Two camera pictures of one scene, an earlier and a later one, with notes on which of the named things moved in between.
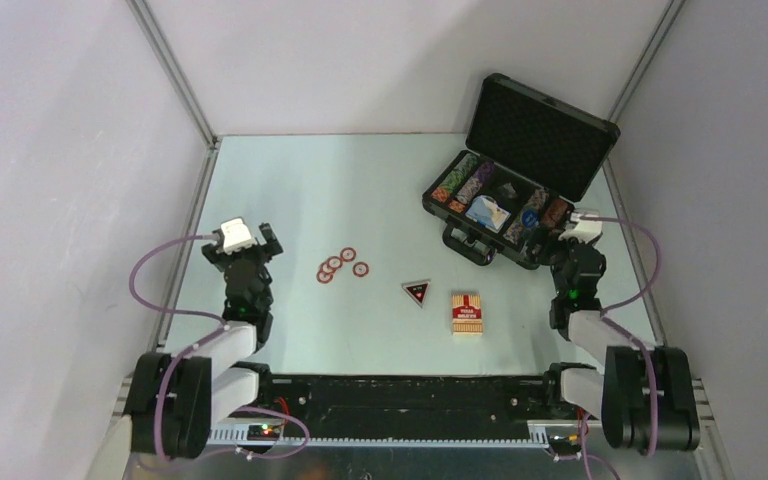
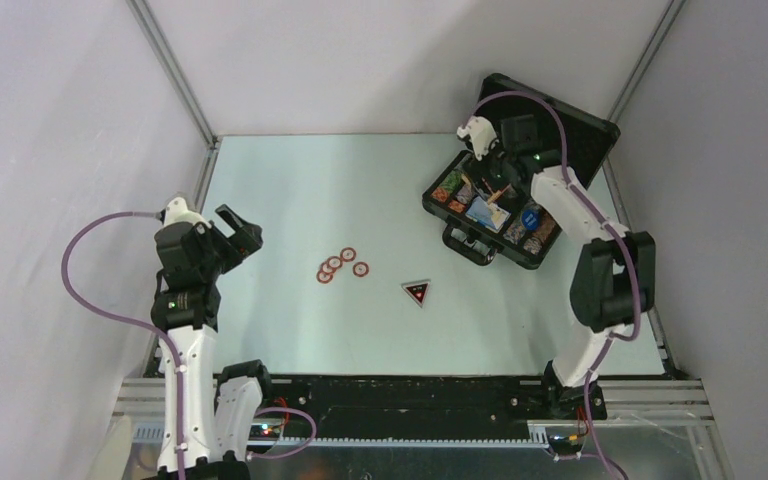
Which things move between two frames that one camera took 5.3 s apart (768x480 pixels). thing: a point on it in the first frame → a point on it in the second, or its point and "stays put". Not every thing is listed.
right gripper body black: [555, 250] → [494, 169]
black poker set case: [530, 157] stays put
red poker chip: [360, 269] stays put
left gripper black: [266, 250] → [244, 241]
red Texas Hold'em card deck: [467, 315] → [502, 193]
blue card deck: [485, 212] stays put
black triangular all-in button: [417, 289] stays put
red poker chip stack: [335, 262] stays put
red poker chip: [348, 254] stays put
